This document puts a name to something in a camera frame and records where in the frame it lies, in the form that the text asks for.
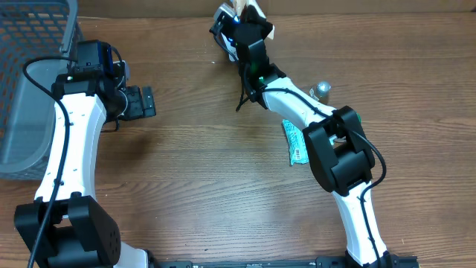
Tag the white barcode scanner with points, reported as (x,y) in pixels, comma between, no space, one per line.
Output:
(229,48)

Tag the mint green wet wipes pack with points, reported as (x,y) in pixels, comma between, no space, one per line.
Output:
(297,148)

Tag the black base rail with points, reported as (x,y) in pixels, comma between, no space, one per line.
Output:
(391,261)

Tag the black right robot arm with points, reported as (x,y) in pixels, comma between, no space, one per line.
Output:
(341,158)

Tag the yellow oil bottle silver cap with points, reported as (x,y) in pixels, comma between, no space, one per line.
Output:
(321,92)

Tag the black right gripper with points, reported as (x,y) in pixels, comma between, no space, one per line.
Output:
(251,28)

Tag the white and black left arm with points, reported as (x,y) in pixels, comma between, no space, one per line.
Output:
(65,226)

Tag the dark grey plastic basket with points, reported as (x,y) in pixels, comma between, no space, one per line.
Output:
(38,41)

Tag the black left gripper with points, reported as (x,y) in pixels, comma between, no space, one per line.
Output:
(138,109)

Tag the brown snack packet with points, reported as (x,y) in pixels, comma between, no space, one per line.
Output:
(248,9)

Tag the green lid glass jar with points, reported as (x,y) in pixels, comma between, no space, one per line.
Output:
(358,118)

